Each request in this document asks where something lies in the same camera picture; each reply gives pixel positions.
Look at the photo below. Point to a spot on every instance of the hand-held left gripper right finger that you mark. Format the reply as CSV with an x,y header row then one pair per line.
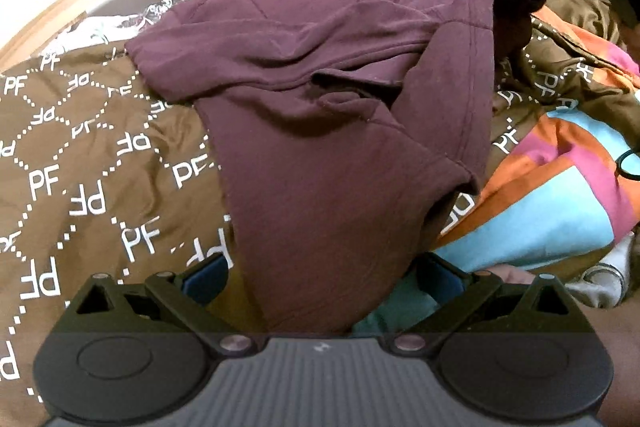
x,y
442,281

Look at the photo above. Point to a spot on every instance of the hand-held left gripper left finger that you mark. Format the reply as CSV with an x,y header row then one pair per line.
x,y
205,281

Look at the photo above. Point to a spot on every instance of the maroon long-sleeve shirt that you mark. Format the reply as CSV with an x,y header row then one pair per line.
x,y
325,107

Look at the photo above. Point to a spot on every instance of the colourful striped blanket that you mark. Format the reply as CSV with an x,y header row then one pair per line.
x,y
550,187

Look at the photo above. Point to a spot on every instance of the white grey cloth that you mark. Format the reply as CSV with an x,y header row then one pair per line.
x,y
605,277

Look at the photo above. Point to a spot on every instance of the brown printed blanket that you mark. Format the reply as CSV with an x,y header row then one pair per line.
x,y
75,132

